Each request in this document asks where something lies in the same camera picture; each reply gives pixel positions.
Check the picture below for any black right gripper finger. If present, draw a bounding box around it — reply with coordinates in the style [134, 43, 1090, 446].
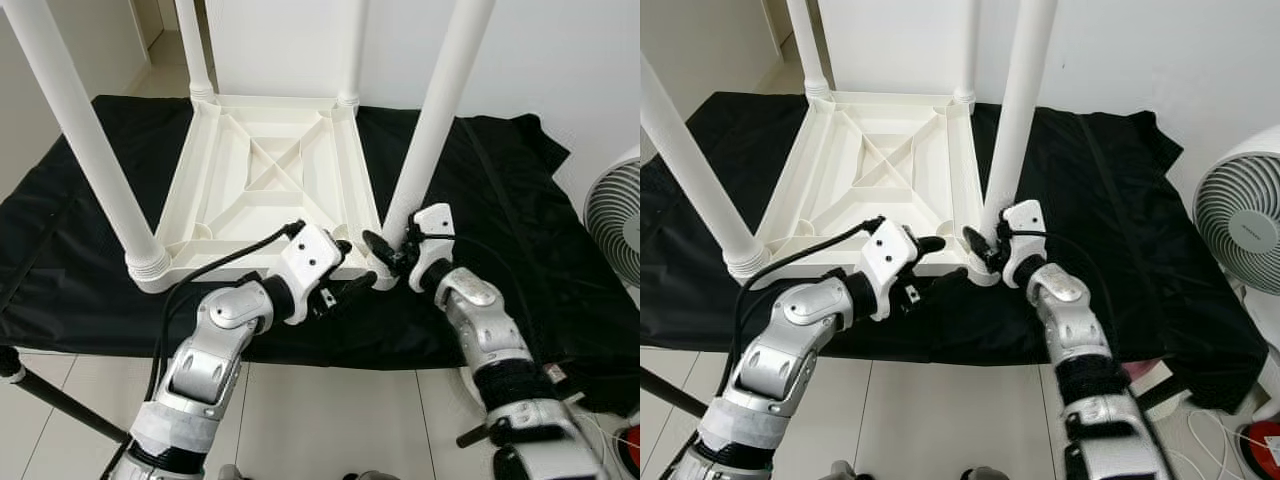
[962, 226, 1001, 273]
[362, 230, 406, 277]

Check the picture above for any white plastic table top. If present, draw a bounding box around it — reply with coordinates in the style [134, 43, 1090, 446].
[745, 92, 1001, 287]
[135, 95, 396, 294]

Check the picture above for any white plastic table leg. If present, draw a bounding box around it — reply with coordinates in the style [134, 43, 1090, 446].
[640, 55, 771, 281]
[338, 0, 369, 109]
[787, 0, 831, 99]
[983, 0, 1059, 237]
[380, 0, 498, 251]
[953, 0, 982, 106]
[175, 0, 217, 101]
[0, 0, 173, 279]

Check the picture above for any black tablecloth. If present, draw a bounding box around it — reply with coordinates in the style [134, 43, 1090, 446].
[640, 92, 1271, 413]
[0, 95, 641, 411]

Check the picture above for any white round fan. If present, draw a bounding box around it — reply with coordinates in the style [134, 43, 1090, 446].
[583, 150, 641, 291]
[1193, 125, 1280, 298]

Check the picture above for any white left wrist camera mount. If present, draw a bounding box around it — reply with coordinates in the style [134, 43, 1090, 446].
[860, 222, 919, 321]
[280, 223, 343, 311]

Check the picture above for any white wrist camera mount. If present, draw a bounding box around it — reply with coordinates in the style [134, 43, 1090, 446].
[1000, 200, 1046, 289]
[408, 203, 456, 293]
[860, 222, 919, 321]
[280, 223, 343, 311]

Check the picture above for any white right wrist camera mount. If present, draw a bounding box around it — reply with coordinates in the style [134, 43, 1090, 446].
[408, 203, 456, 293]
[1000, 200, 1046, 289]

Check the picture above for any white floor cable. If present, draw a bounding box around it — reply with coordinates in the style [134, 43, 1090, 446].
[1185, 400, 1280, 473]
[588, 405, 641, 453]

